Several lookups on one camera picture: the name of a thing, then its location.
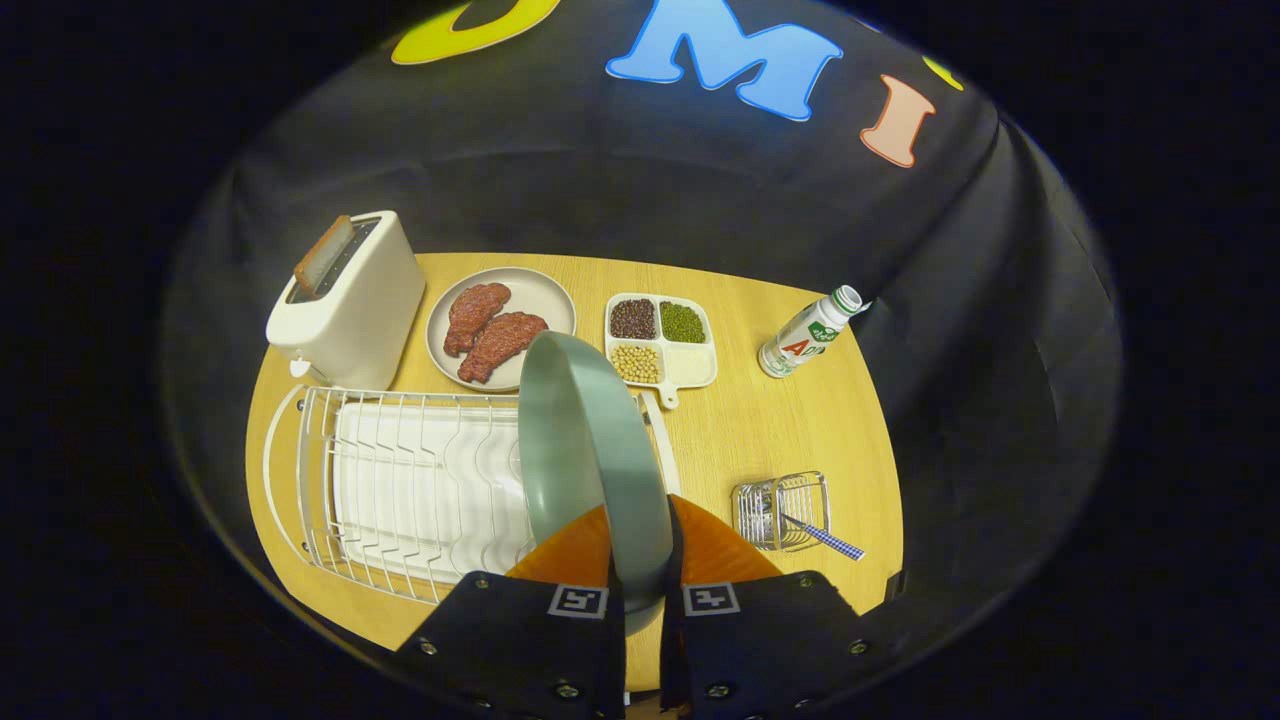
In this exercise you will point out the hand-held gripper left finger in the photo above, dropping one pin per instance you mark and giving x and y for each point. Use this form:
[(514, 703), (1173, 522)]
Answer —
[(540, 650)]

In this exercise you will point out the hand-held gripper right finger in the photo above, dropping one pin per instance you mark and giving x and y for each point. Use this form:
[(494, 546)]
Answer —
[(760, 650)]

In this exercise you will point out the pale green plate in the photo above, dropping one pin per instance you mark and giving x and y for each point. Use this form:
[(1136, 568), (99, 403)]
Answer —
[(580, 440)]

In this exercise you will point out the beige round plate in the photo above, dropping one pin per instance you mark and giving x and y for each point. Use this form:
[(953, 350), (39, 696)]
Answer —
[(545, 295)]

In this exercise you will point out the white divided tray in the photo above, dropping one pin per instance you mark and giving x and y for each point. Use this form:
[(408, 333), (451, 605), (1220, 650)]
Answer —
[(693, 365)]

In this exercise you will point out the pile of yellow soybeans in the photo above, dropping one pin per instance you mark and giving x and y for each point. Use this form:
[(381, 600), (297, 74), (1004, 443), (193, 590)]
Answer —
[(636, 363)]

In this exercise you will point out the red meat piece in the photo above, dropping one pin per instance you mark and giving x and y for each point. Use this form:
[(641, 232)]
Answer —
[(475, 312), (500, 345)]

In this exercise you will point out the white drink bottle green label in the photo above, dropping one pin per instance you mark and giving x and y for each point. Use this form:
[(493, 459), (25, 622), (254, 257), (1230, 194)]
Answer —
[(800, 340)]

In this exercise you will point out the pile of green beans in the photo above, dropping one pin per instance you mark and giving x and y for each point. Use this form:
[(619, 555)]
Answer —
[(682, 322)]

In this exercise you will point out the pile of dark beans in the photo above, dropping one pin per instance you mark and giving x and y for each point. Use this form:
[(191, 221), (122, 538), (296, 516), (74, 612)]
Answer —
[(632, 319)]

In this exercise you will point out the white toaster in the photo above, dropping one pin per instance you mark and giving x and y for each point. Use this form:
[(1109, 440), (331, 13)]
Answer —
[(360, 310)]

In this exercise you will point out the brown bread slice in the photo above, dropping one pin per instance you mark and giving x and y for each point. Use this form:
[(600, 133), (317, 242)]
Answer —
[(322, 255)]

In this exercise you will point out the black backdrop cloth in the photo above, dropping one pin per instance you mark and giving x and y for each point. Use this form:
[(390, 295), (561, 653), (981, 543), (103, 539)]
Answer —
[(600, 200)]

